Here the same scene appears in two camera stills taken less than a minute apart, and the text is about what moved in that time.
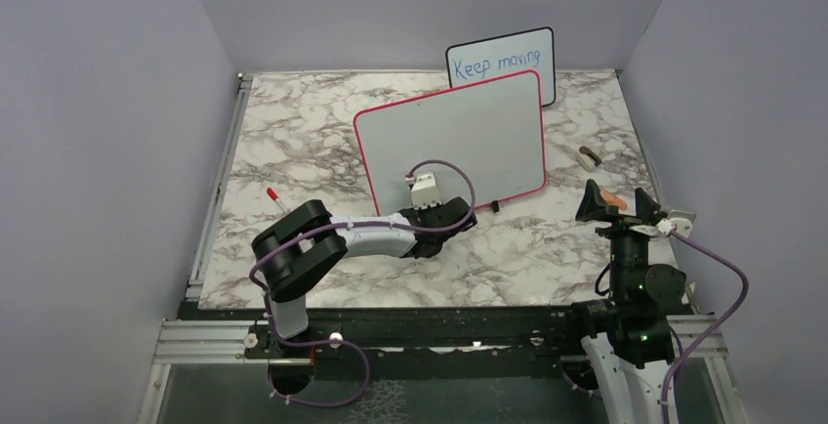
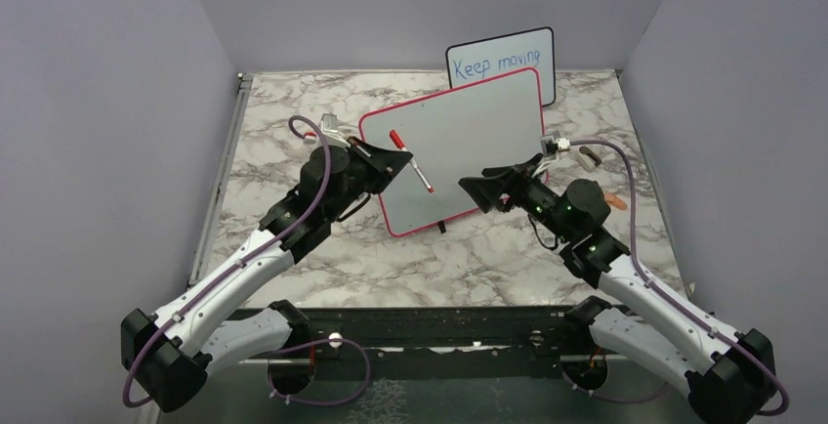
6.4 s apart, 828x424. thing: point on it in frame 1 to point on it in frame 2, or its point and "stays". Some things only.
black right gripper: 644,208 to 517,178
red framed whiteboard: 495,129 stays
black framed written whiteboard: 503,56 stays
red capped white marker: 273,196 to 394,135
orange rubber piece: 614,200 stays
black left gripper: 426,211 to 384,164
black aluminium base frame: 528,342 stays
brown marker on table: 588,158 stays
